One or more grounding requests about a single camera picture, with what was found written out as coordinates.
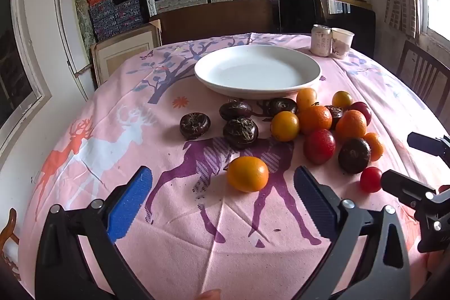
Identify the mandarin orange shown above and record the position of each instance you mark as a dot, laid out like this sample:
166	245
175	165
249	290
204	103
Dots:
351	124
375	146
315	119

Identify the brown wooden chair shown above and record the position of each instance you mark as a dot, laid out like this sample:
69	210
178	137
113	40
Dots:
8	236

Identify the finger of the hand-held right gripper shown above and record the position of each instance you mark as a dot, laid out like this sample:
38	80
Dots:
425	144
400	185

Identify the marble slab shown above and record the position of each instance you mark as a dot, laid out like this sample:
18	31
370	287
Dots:
82	15

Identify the framed picture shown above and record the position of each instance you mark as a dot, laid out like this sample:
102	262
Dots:
123	50

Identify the dark red tomato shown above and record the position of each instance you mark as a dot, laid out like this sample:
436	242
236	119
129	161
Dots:
364	110

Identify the black glossy panel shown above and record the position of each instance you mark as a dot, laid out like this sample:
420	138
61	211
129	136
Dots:
298	11

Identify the orange tomato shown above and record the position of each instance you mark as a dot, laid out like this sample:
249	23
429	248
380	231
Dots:
247	173

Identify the white oval plate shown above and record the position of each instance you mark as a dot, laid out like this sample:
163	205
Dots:
258	69

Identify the water chestnut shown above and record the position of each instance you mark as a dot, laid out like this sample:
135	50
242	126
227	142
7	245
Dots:
195	126
235	110
241	133
336	112
354	156
281	106

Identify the dark wooden chair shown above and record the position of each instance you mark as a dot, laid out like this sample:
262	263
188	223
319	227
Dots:
425	75

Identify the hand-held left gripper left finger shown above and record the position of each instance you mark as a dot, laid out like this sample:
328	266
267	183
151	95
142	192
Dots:
130	205

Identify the pale drink can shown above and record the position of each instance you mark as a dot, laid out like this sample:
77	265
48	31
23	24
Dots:
321	40

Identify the white framed window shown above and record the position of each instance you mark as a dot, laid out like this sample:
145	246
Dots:
17	75

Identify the yellow tomato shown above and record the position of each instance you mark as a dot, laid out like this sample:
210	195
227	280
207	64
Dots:
342	99
306	98
284	126

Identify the white board strip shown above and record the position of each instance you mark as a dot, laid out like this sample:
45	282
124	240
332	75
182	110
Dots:
66	40

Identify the dark wooden board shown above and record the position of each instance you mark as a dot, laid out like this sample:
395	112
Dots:
218	22

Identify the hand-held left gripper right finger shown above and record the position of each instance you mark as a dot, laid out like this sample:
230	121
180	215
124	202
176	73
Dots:
316	208

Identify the pink printed tablecloth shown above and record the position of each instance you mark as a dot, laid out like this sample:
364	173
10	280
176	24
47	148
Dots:
140	145

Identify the small red tomato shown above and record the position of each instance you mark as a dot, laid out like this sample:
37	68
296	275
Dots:
371	179

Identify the person's left hand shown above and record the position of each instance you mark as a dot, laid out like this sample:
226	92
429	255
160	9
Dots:
207	295

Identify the white paper cup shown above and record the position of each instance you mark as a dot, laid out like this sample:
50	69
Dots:
341	41

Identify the stack of blue patterned boxes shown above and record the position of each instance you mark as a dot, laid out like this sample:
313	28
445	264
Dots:
112	15

